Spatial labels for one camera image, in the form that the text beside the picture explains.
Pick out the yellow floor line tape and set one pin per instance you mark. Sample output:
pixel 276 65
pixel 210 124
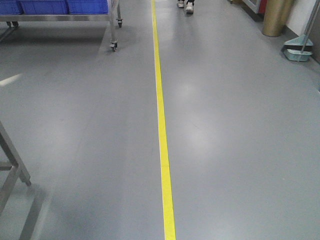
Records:
pixel 166 181

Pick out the person in black trousers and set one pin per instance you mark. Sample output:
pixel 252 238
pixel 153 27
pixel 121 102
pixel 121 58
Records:
pixel 188 6

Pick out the near steel table leg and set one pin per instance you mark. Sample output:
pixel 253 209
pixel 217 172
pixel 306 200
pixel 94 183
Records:
pixel 17 171

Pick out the gold cylindrical bin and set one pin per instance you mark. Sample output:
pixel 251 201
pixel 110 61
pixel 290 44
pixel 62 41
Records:
pixel 276 15

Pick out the blue bins on cart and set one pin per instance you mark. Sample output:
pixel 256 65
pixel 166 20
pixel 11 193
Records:
pixel 54 7

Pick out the grey dustpan with handle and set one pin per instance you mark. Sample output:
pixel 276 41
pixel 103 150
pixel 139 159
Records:
pixel 299 49

